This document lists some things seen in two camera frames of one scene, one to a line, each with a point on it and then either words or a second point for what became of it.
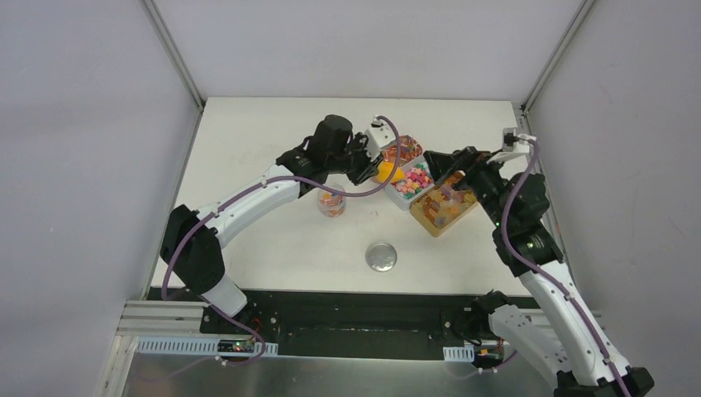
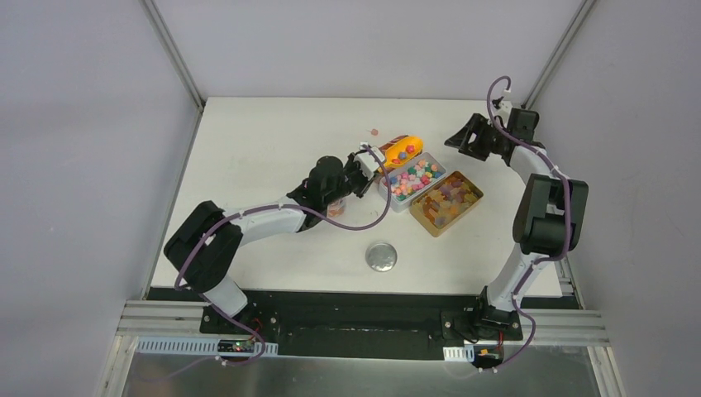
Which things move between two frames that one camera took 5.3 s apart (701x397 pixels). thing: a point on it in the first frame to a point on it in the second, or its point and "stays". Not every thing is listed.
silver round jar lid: x=381 y=257 stays
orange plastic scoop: x=386 y=169 to x=400 y=150
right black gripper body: x=483 y=176 to x=488 y=138
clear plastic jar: x=331 y=205 stays
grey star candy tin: x=418 y=179 stays
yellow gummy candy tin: x=438 y=208 stays
